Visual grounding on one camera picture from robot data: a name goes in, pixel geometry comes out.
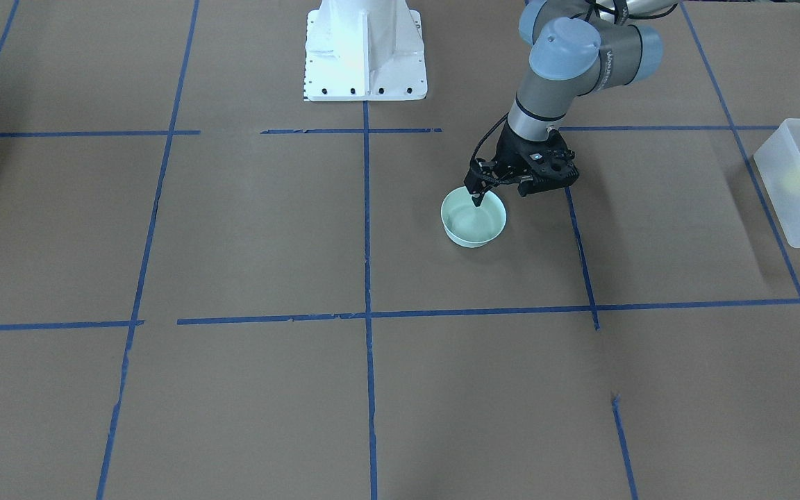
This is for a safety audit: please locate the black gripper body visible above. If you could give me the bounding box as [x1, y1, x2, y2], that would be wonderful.
[464, 122, 580, 197]

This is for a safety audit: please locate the mint green bowl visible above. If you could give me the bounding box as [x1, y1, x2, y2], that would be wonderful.
[440, 187, 507, 248]

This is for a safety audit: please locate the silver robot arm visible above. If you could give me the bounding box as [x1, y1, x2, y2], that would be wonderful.
[464, 1, 677, 206]

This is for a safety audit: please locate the white pillar with base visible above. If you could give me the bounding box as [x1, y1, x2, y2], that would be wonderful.
[303, 1, 428, 102]

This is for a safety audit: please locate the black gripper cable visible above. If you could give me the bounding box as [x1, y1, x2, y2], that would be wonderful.
[469, 115, 512, 185]

